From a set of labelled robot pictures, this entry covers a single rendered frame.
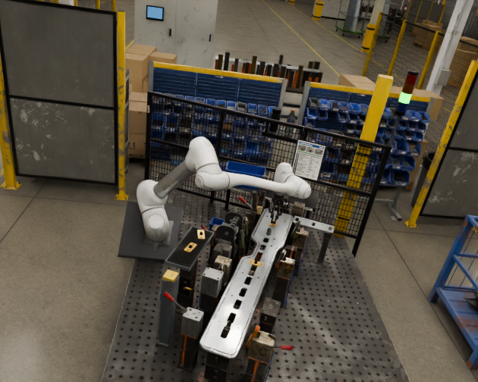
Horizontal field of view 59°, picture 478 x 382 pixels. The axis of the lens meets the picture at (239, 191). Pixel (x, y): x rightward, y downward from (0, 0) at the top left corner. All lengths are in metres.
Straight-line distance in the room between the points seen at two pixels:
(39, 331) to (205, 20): 7.02
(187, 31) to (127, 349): 7.54
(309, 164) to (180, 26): 6.35
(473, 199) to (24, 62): 5.18
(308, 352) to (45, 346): 1.86
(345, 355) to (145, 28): 7.81
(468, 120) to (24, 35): 4.59
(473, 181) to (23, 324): 4.85
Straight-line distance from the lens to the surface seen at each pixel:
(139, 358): 2.41
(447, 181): 5.54
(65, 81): 4.69
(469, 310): 4.36
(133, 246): 3.00
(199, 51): 9.27
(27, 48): 4.74
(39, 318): 3.66
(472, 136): 5.40
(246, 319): 2.22
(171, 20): 9.22
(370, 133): 3.22
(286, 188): 2.57
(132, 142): 5.70
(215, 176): 2.36
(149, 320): 2.58
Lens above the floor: 2.55
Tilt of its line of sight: 28 degrees down
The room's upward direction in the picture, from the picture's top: 9 degrees clockwise
